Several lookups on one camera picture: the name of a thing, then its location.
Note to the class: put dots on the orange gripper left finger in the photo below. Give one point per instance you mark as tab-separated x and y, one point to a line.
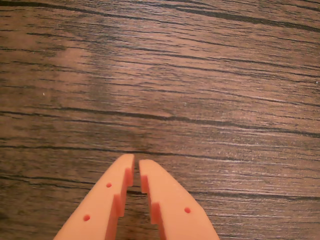
100	205

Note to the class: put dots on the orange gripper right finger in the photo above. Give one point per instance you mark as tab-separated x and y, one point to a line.
172	207

